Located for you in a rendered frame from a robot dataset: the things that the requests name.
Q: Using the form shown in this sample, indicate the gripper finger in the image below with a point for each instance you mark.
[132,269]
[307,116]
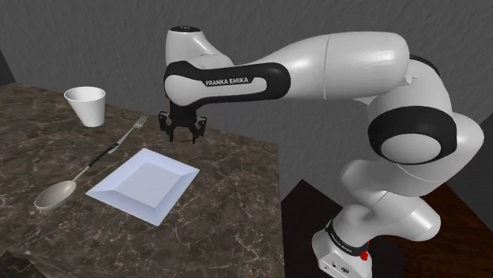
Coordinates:
[198,128]
[167,124]

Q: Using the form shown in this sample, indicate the silver fork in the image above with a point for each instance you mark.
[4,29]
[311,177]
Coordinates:
[131,132]

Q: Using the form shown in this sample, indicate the white cup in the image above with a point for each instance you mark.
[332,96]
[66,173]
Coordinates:
[88,106]

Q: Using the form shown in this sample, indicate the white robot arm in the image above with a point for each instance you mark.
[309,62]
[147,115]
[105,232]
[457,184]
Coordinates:
[358,65]

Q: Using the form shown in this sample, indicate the white square plate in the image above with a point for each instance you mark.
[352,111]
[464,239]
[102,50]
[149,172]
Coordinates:
[144,184]

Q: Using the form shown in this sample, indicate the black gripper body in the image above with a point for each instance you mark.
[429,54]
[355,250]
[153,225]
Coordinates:
[182,114]

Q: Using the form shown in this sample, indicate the dark robot stand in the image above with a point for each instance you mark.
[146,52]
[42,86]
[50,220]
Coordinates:
[304,215]

